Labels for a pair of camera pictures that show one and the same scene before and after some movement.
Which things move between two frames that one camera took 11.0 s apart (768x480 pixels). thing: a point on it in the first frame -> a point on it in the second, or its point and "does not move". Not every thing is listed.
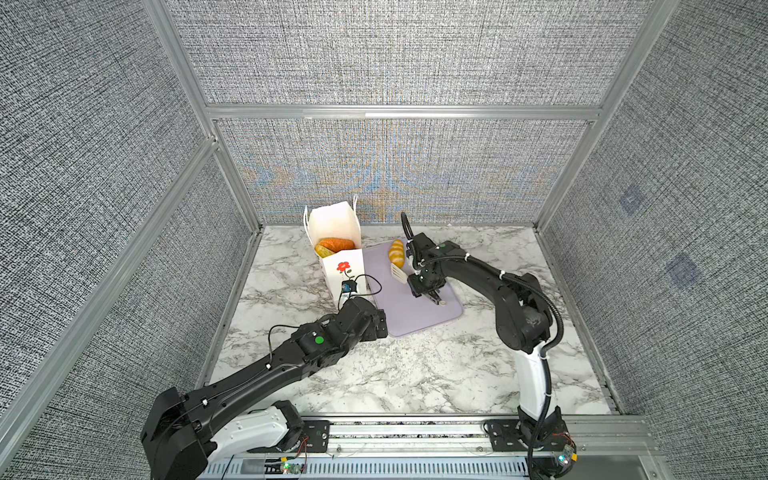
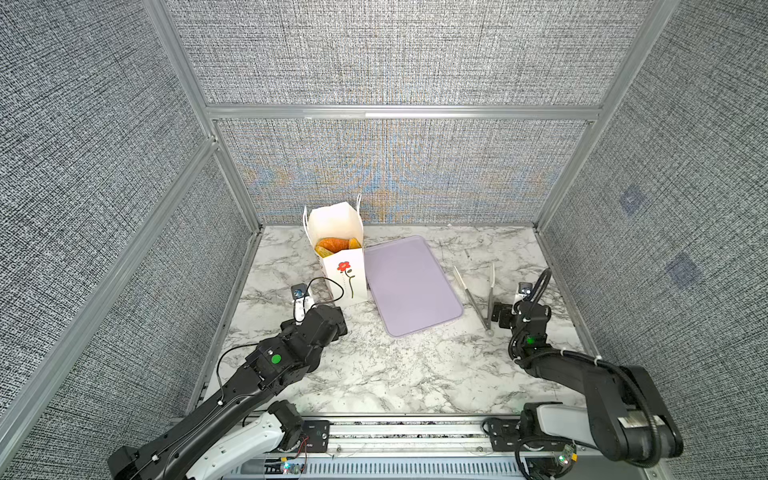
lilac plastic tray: [405, 312] does not move
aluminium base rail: [446, 447] does not move
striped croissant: [322, 251] does not move
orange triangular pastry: [336, 244] does not move
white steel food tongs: [407, 271] -> [486, 327]
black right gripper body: [420, 283] -> [508, 320]
